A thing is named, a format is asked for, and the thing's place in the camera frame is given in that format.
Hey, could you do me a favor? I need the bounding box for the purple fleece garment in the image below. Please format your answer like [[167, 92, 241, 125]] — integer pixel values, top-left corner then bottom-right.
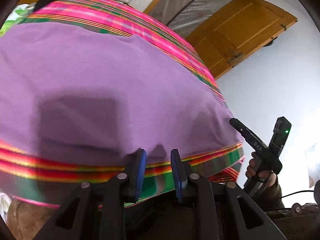
[[1, 22, 242, 165]]

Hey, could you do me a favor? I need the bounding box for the person's right hand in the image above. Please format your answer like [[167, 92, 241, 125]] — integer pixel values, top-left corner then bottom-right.
[[245, 152, 277, 189]]

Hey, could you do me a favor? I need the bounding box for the pink plaid bed sheet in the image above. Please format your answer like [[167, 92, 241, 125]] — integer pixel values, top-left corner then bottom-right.
[[1, 0, 243, 206]]

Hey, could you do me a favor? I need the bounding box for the wooden door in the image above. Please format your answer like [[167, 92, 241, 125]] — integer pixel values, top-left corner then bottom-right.
[[186, 0, 298, 79]]

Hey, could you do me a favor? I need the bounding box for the plastic wrapped mattress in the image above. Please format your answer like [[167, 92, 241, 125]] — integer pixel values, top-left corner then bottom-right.
[[147, 0, 232, 38]]

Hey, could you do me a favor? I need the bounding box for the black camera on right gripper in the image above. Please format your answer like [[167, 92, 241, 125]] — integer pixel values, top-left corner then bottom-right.
[[268, 116, 291, 156]]

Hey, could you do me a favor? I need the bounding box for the black cable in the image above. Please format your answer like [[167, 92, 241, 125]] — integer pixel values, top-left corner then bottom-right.
[[281, 189, 316, 199]]

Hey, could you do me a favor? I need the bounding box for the metal door handle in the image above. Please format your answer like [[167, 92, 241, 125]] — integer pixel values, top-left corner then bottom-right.
[[227, 52, 244, 67]]

